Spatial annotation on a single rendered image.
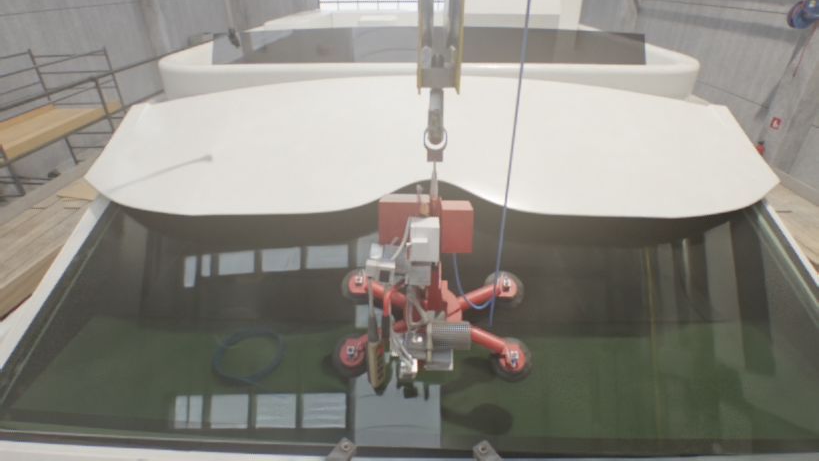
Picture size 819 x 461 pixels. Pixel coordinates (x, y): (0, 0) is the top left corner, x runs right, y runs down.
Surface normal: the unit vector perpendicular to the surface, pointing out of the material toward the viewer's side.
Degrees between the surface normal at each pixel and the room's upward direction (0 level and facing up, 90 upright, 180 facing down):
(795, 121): 90
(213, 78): 90
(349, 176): 21
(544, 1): 61
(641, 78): 90
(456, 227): 73
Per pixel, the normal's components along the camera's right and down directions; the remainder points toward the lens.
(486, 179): 0.04, -0.64
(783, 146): -0.02, 0.49
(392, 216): -0.04, 0.17
